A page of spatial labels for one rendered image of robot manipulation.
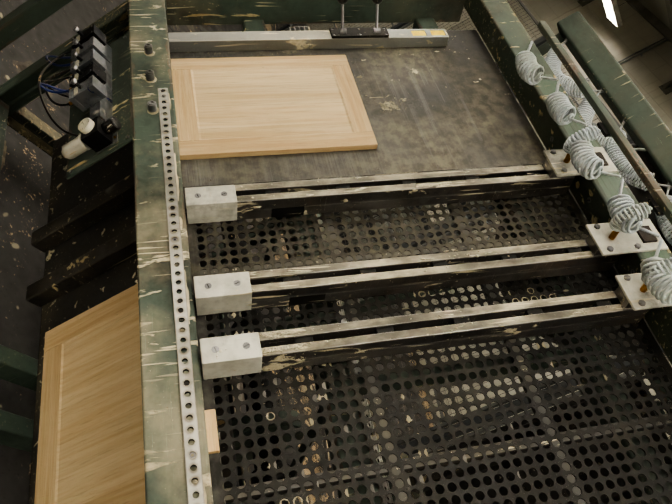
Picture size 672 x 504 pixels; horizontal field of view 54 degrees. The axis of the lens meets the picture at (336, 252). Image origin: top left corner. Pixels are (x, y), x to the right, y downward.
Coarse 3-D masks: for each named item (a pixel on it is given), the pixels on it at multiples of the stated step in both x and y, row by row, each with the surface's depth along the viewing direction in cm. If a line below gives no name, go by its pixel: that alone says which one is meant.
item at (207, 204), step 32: (608, 160) 185; (192, 192) 163; (224, 192) 164; (256, 192) 168; (288, 192) 167; (320, 192) 169; (352, 192) 170; (384, 192) 172; (416, 192) 175; (448, 192) 178; (480, 192) 181; (512, 192) 184; (544, 192) 187
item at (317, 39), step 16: (176, 32) 209; (192, 32) 210; (208, 32) 212; (224, 32) 213; (240, 32) 214; (256, 32) 215; (272, 32) 216; (288, 32) 217; (304, 32) 218; (320, 32) 219; (400, 32) 225; (176, 48) 208; (192, 48) 210; (208, 48) 211; (224, 48) 212; (240, 48) 213; (256, 48) 215; (272, 48) 216; (288, 48) 217; (304, 48) 219; (320, 48) 220; (336, 48) 221
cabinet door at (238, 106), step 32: (192, 64) 204; (224, 64) 206; (256, 64) 208; (288, 64) 210; (320, 64) 212; (192, 96) 194; (224, 96) 196; (256, 96) 198; (288, 96) 200; (320, 96) 202; (352, 96) 203; (192, 128) 186; (224, 128) 188; (256, 128) 189; (288, 128) 191; (320, 128) 193; (352, 128) 194
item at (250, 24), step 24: (264, 24) 232; (432, 24) 245; (288, 216) 177; (600, 336) 162; (576, 360) 162; (336, 384) 145; (360, 384) 150; (408, 384) 153; (432, 384) 156; (624, 384) 157; (336, 432) 140; (360, 480) 134
